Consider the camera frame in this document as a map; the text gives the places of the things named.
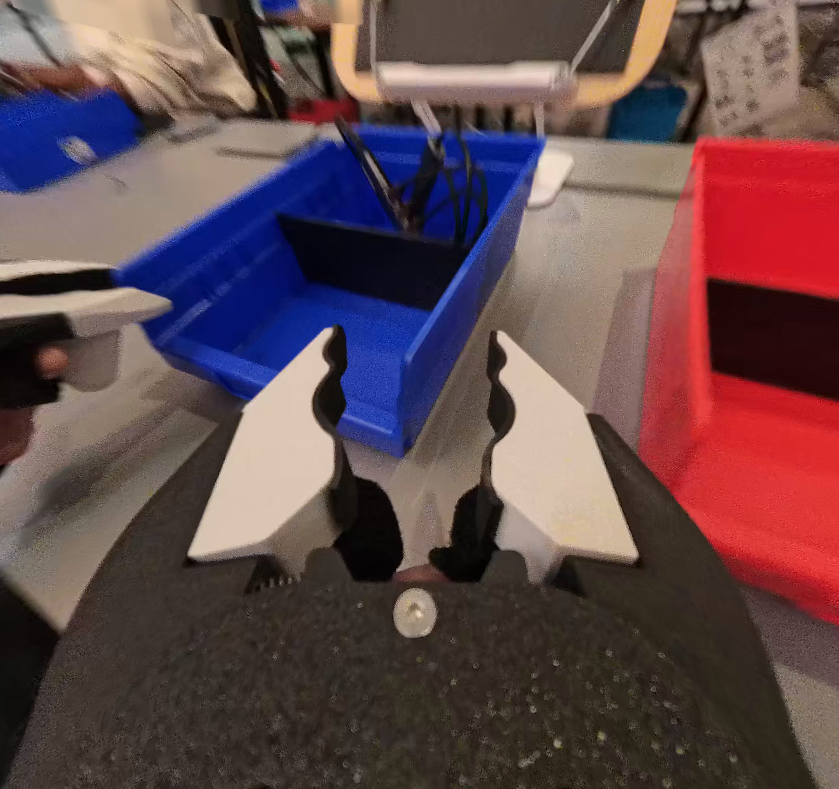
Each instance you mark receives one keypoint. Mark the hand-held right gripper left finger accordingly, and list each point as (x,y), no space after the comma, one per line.
(262,474)

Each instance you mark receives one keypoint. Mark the grey desk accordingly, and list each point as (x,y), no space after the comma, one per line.
(577,317)

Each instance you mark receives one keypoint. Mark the blue storage bin white label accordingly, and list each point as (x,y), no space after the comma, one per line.
(59,133)

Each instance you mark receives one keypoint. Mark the printed paper sheet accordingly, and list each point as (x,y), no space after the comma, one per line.
(754,61)

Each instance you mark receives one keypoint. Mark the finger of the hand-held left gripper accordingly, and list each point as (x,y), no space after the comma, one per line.
(111,309)
(52,269)

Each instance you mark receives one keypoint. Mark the blue bag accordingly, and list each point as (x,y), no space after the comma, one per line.
(645,113)

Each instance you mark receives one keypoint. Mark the person's left hand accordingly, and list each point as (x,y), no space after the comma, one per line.
(51,364)

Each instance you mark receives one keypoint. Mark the red storage bin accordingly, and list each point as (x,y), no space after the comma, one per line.
(754,474)

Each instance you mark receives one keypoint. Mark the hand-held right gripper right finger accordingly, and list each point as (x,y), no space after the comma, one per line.
(557,474)

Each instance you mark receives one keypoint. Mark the black bin divider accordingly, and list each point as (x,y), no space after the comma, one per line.
(773,336)
(373,264)

